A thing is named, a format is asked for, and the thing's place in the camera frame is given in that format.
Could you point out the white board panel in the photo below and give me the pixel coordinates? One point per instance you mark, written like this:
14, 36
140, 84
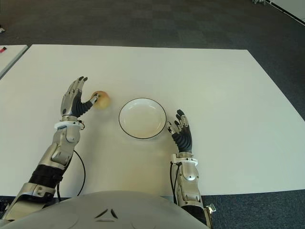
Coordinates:
293, 8

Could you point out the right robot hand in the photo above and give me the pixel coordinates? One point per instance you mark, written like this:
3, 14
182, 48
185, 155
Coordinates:
184, 140

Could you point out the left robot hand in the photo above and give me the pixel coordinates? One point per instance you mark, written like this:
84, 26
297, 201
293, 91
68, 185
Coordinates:
71, 105

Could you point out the red and black marker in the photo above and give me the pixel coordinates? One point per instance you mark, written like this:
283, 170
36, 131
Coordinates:
3, 50

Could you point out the grey robot torso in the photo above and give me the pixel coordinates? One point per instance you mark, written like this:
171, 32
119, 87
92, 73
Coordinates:
107, 210

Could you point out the white sneaker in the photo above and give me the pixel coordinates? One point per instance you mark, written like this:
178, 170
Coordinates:
2, 29

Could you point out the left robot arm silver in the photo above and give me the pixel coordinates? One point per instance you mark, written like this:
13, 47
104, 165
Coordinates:
57, 152

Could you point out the yellow-red apple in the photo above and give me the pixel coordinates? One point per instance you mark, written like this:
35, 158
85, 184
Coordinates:
103, 101

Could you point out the white plate black rim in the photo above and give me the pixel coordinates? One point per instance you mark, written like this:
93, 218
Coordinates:
143, 118

